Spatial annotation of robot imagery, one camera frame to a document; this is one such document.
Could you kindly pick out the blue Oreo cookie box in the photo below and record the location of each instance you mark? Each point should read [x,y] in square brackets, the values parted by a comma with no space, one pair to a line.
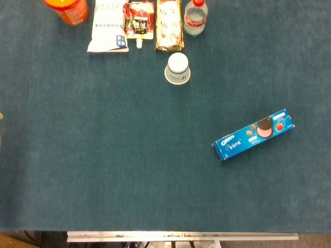
[240,144]

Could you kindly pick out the teal felt table cloth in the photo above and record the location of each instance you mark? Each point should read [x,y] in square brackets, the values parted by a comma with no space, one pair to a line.
[129,155]

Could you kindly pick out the white paper cup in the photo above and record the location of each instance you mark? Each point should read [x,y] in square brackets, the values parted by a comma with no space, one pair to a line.
[177,67]

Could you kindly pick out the gold brown snack pack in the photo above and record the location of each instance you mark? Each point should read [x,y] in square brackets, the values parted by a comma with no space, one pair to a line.
[169,25]

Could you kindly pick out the red spouted drink pouch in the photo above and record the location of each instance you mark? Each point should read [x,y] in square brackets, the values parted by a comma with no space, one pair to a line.
[139,23]

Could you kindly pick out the clear cola bottle red cap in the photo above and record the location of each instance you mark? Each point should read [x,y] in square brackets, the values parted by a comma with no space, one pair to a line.
[195,20]

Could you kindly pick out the white snack bag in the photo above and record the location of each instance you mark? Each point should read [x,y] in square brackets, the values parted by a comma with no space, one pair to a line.
[106,25]

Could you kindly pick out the orange cylindrical snack canister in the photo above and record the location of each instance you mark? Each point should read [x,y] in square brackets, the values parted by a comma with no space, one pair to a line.
[69,10]

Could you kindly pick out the brown cardboard box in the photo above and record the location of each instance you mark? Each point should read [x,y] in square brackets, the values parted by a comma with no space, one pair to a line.
[10,242]

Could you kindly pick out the aluminium profile rail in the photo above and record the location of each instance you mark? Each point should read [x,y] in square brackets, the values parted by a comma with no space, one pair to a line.
[181,236]

